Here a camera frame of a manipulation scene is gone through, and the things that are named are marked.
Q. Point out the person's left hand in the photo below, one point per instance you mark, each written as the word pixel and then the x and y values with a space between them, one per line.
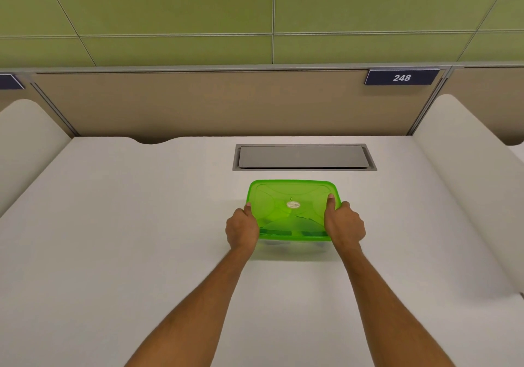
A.
pixel 241 230

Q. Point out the person's right hand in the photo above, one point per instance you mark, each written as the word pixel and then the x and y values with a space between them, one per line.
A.
pixel 344 227

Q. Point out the person's right thumb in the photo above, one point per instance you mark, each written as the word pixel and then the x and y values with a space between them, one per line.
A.
pixel 330 207

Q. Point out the person's left thumb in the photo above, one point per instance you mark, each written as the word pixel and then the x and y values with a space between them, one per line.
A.
pixel 249 209

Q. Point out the green plastic container lid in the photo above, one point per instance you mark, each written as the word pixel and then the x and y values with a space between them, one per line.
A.
pixel 292 211

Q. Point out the clear plastic food container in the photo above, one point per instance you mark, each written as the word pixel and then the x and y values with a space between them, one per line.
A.
pixel 290 244

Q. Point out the person's right forearm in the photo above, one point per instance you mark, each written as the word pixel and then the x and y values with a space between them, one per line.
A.
pixel 393 309

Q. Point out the person's left forearm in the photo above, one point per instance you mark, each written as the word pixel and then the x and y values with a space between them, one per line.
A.
pixel 192 309

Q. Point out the beige desk partition panel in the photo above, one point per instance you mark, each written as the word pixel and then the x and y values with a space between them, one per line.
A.
pixel 229 100

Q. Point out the white curved side divider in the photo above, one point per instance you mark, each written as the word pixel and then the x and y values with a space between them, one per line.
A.
pixel 475 182
pixel 24 149

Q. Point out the dark blue number sign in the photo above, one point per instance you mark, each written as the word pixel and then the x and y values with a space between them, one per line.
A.
pixel 9 82
pixel 402 77

